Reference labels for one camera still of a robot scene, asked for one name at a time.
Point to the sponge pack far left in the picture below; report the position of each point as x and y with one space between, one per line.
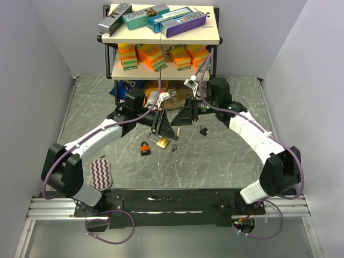
128 57

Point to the large brass padlock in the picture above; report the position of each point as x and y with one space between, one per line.
160 141

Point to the black key bunch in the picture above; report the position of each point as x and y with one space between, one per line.
203 131

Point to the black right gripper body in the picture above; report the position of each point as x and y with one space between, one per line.
194 110

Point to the brown paper snack bag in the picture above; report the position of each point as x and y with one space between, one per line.
178 92

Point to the sponge pack centre right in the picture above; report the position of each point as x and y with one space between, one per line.
180 57

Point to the sponge pack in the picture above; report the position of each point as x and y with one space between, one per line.
128 57
198 54
180 57
151 55

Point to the purple striped sponge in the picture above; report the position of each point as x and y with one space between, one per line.
101 174

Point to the orange black small padlock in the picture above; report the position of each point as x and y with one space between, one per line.
145 149

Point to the grey figurine keychain with keys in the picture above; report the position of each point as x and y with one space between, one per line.
174 147

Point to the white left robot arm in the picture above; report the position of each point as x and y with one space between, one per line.
63 167

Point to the silver RiO box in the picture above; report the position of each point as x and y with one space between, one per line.
114 20

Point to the beige black shelf rack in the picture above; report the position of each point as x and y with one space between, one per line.
206 35

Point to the orange potato chip bag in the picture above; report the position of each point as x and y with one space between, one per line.
150 88

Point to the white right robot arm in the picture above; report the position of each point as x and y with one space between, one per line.
282 167

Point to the sponge pack centre left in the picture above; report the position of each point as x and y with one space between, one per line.
151 55

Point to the blue teal box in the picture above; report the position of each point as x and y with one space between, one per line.
155 21

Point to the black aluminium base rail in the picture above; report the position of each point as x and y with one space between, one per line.
167 207

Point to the purple RiO box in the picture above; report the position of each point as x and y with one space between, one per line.
182 24

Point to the sponge pack far right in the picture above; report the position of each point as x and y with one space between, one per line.
198 54

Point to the teal RiO box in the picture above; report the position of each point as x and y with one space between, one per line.
139 18

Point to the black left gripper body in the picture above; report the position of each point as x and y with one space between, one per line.
156 124

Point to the blue Doritos chip bag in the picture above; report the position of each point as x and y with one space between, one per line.
122 87

